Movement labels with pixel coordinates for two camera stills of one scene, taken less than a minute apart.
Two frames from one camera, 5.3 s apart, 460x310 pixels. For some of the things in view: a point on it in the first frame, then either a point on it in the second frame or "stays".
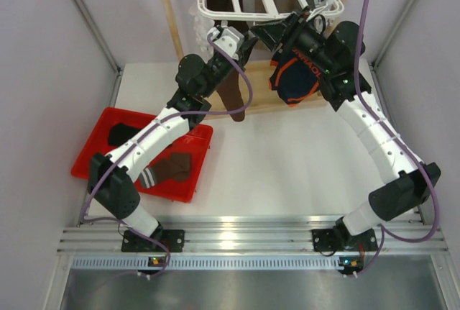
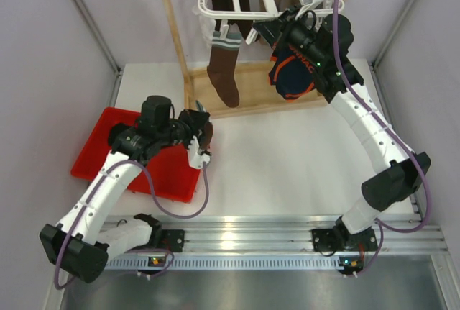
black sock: x=120 y=132 stays
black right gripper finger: x=277 y=28 stays
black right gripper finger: x=272 y=33 stays
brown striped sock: x=176 y=167 to x=208 y=131
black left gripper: x=246 y=50 to x=195 y=121
